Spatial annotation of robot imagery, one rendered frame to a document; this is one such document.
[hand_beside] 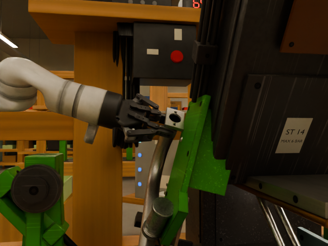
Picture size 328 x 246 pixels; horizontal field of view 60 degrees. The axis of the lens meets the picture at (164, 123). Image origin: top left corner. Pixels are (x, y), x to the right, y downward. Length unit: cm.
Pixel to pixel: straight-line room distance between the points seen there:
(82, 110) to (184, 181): 24
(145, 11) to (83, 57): 23
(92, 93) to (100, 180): 35
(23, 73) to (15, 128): 41
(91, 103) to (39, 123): 42
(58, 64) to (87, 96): 1056
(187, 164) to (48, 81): 31
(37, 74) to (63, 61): 1052
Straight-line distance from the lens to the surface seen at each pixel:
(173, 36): 79
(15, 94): 61
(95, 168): 85
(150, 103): 63
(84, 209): 87
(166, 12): 79
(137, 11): 78
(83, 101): 57
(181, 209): 46
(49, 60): 1124
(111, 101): 57
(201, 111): 48
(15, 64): 60
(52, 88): 58
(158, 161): 64
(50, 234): 54
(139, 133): 55
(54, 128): 95
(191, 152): 48
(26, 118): 97
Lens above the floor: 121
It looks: 2 degrees up
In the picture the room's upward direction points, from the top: straight up
